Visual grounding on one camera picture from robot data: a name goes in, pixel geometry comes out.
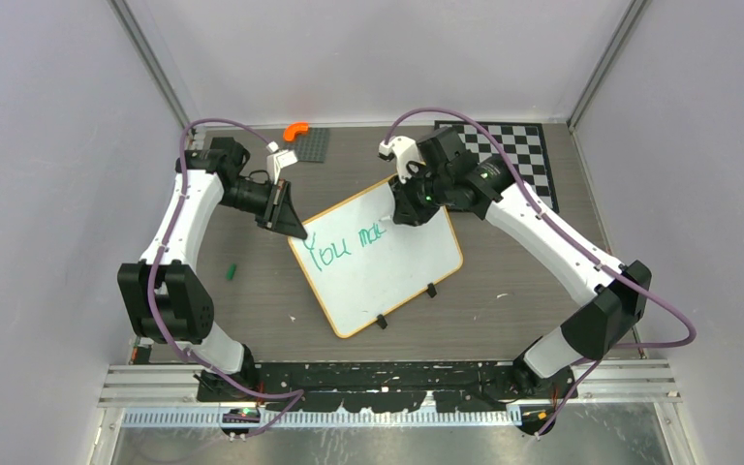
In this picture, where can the yellow framed whiteboard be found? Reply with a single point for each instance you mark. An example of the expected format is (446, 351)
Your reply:
(361, 269)

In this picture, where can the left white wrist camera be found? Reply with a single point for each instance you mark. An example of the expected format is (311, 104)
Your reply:
(277, 159)

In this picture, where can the aluminium frame rail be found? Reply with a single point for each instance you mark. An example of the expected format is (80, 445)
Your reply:
(613, 381)

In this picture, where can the black white checkerboard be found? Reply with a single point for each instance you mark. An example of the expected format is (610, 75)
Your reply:
(523, 142)

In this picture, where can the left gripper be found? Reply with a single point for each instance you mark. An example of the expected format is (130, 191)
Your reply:
(280, 214)

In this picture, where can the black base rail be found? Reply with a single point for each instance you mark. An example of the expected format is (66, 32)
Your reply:
(383, 387)

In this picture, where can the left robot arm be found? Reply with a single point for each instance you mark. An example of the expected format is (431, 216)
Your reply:
(166, 301)

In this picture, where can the orange curved block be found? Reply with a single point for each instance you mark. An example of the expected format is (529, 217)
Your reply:
(295, 130)

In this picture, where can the green marker cap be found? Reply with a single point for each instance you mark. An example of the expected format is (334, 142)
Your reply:
(231, 271)

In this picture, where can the white slotted cable duct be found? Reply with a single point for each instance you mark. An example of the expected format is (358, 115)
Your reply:
(252, 418)

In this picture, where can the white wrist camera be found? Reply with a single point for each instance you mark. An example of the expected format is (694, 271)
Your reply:
(404, 151)
(277, 159)

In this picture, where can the grey lego baseplate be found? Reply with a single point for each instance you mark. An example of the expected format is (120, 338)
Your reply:
(311, 147)

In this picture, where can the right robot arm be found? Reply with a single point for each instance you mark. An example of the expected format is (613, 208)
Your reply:
(439, 171)

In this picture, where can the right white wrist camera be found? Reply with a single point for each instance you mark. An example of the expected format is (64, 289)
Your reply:
(404, 151)

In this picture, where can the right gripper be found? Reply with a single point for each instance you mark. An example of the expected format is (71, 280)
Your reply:
(407, 211)

